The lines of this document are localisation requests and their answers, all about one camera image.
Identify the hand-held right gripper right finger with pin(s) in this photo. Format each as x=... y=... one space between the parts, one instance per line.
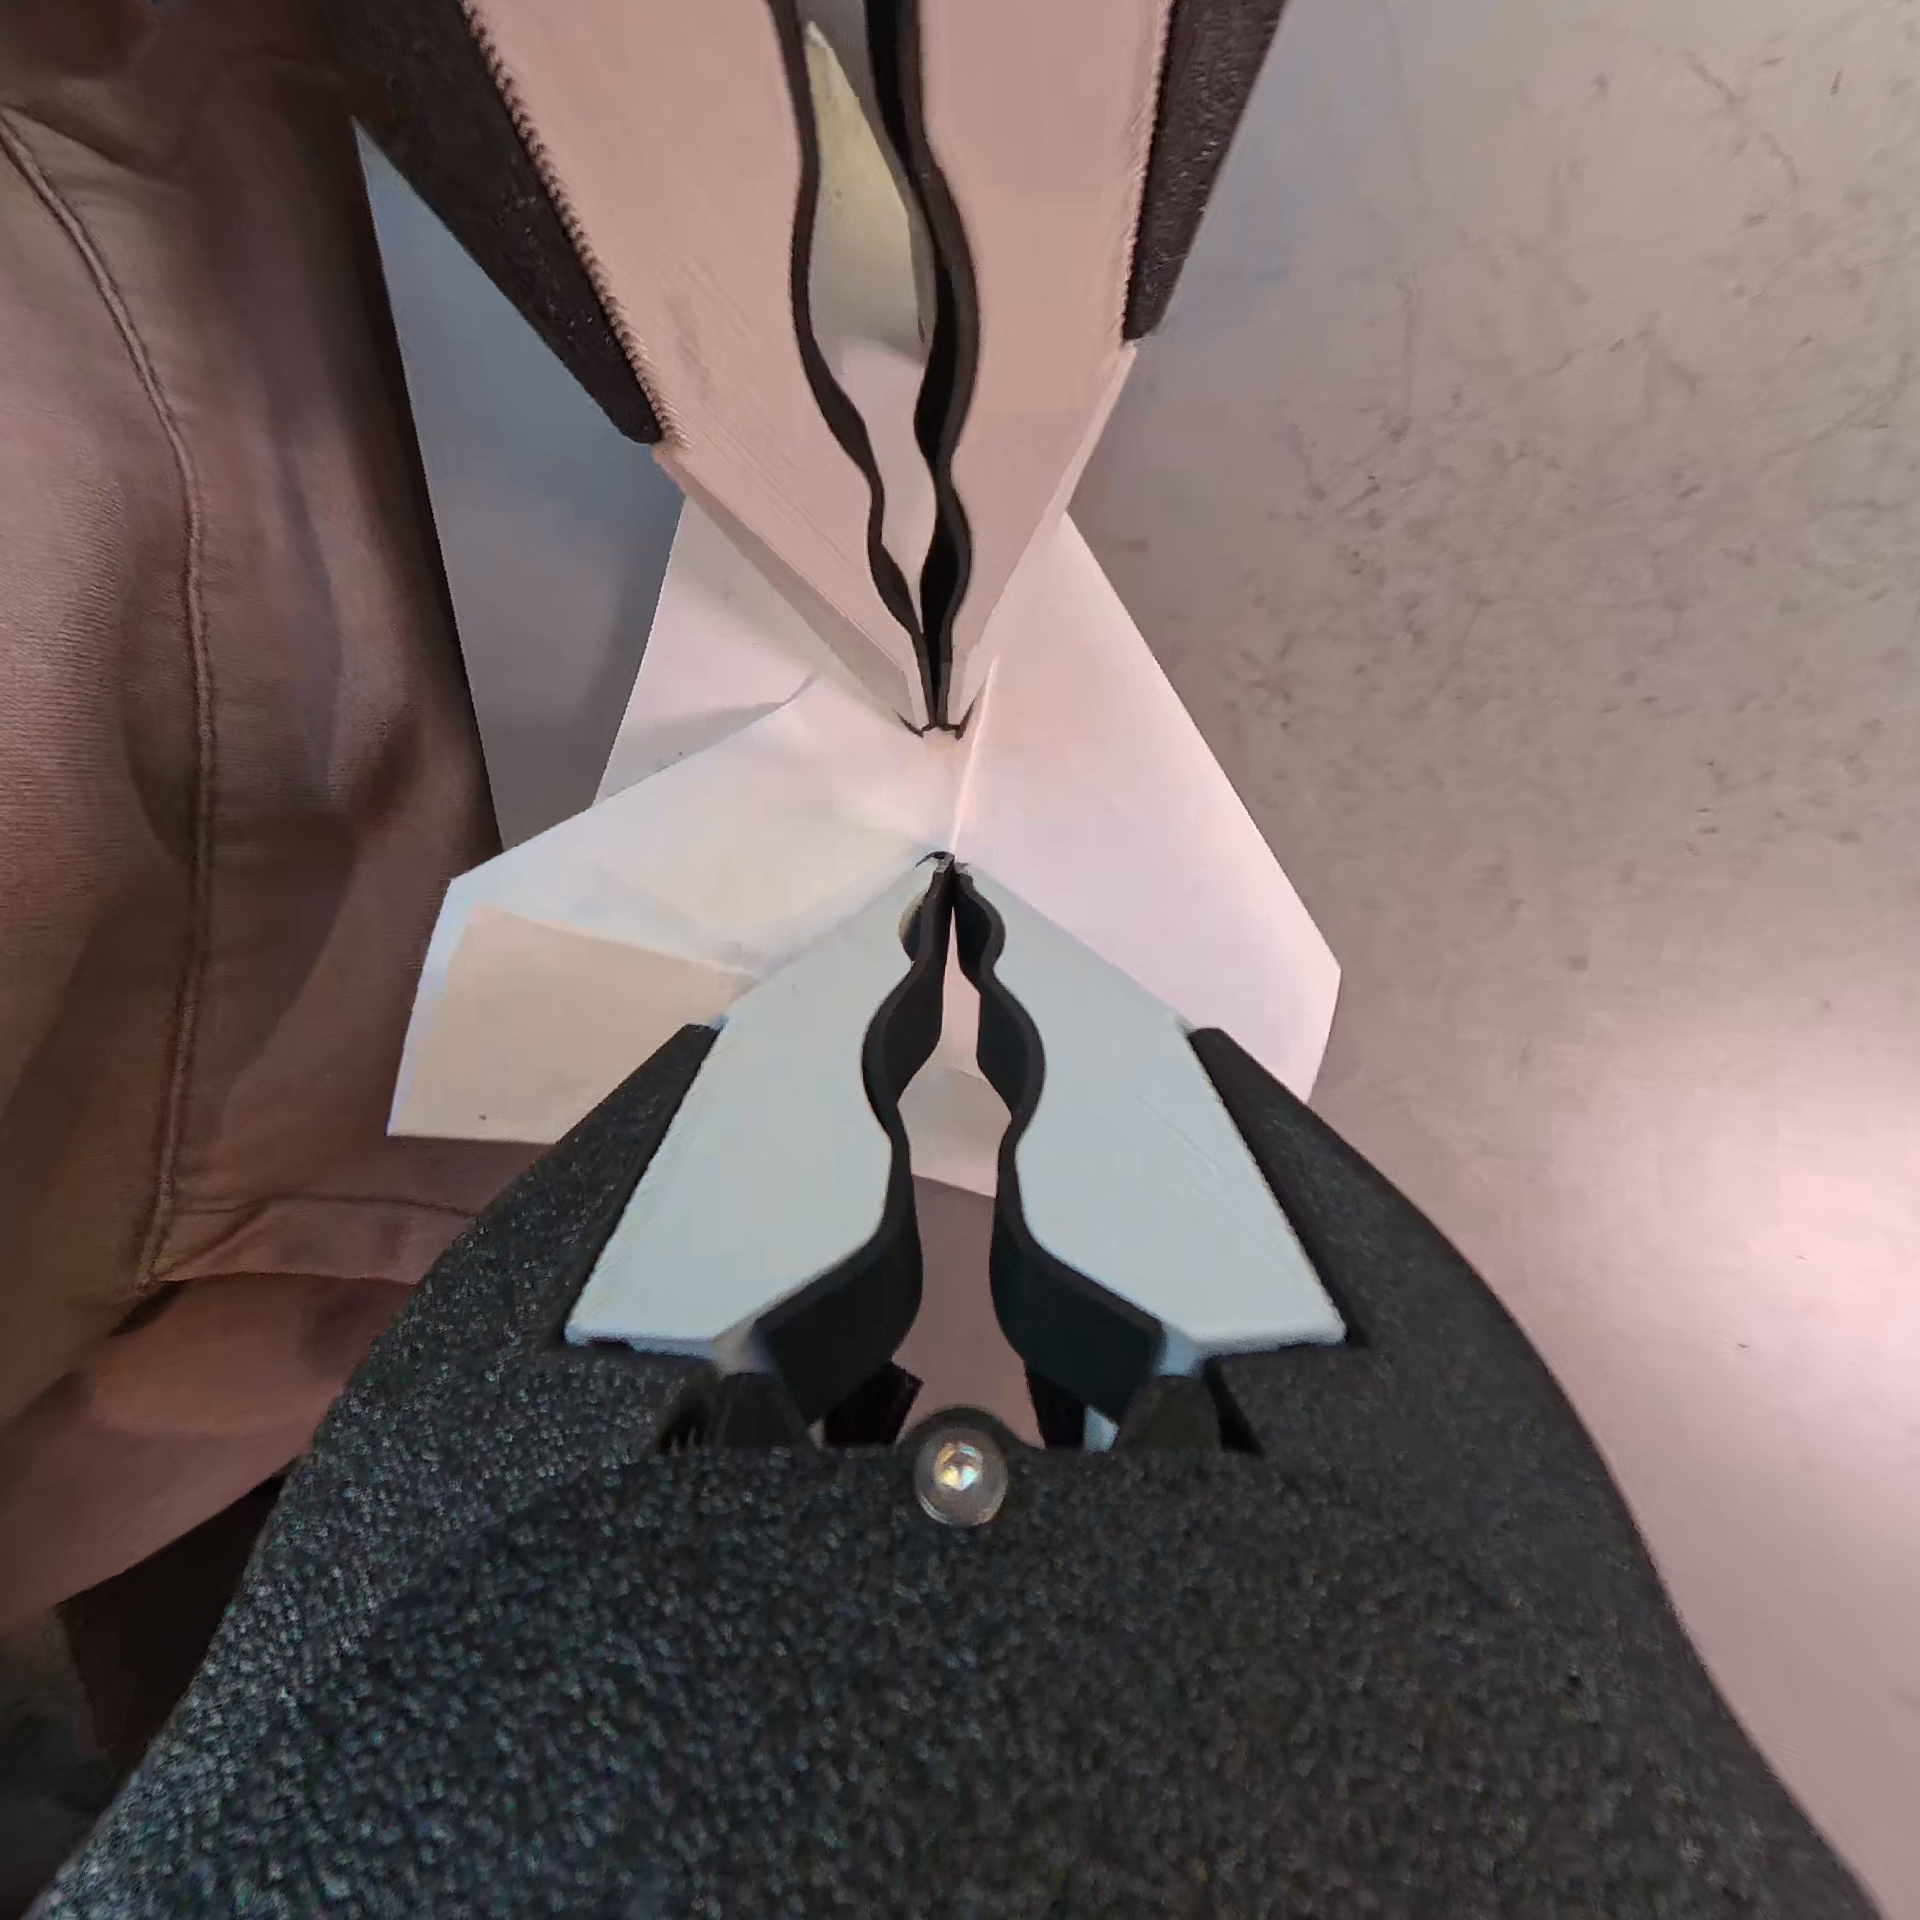
x=1171 y=1187

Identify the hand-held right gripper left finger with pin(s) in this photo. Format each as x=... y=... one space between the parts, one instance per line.
x=751 y=1169

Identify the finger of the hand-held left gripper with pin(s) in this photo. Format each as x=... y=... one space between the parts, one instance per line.
x=707 y=300
x=1051 y=226

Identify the white paper sheet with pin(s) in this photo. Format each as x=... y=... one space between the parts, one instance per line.
x=1140 y=826

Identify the person's beige sweatshirt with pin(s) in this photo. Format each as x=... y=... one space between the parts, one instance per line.
x=195 y=751

